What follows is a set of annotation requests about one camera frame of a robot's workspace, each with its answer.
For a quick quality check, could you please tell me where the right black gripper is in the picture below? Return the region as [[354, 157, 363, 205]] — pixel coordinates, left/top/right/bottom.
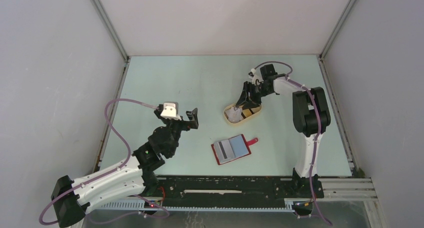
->
[[235, 81, 272, 110]]

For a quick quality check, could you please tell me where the white VIP card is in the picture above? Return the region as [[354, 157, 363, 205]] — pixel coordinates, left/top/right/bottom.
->
[[224, 106, 243, 124]]

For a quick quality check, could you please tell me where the white magnetic stripe card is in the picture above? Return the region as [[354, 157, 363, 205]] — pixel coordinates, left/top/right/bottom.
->
[[212, 139, 236, 164]]

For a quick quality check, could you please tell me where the red card holder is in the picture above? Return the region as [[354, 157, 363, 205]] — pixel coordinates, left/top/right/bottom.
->
[[211, 134, 259, 166]]

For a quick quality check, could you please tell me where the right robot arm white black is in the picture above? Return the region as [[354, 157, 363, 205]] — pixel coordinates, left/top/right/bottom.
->
[[224, 61, 331, 197]]

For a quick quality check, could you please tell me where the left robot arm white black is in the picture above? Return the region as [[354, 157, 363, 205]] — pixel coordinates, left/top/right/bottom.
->
[[51, 102, 199, 228]]

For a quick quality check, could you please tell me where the beige oval tray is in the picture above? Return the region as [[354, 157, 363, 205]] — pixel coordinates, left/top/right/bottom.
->
[[222, 103, 262, 126]]

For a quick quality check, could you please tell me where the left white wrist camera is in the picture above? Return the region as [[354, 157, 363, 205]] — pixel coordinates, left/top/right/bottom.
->
[[160, 101, 182, 121]]

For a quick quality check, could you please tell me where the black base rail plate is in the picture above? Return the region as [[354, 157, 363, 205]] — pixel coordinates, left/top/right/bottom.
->
[[140, 175, 324, 209]]

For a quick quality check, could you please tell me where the white cable duct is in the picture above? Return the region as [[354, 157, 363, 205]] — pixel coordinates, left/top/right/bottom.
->
[[86, 199, 299, 213]]

